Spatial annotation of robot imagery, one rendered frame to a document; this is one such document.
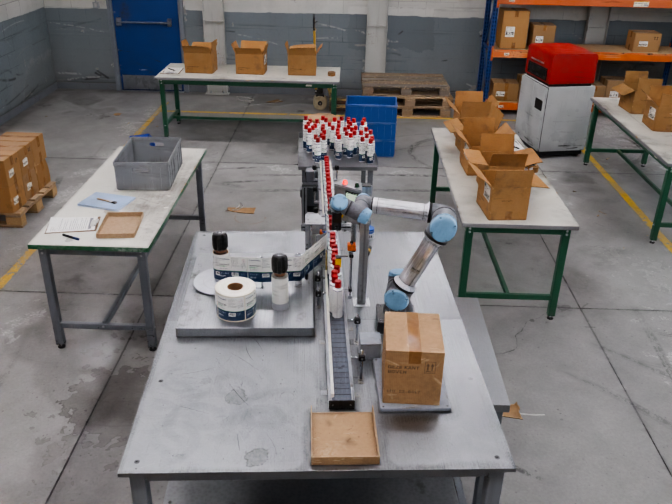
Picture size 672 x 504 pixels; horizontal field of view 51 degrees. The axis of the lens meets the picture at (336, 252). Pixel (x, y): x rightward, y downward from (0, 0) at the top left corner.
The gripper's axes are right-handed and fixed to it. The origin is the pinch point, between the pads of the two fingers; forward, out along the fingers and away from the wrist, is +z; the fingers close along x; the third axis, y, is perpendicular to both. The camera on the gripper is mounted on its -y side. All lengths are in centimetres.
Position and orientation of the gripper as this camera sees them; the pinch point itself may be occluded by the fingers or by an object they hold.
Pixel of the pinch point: (335, 214)
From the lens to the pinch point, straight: 351.3
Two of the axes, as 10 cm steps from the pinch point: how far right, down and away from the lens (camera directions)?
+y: 0.0, -10.0, 0.6
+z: -0.5, 0.6, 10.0
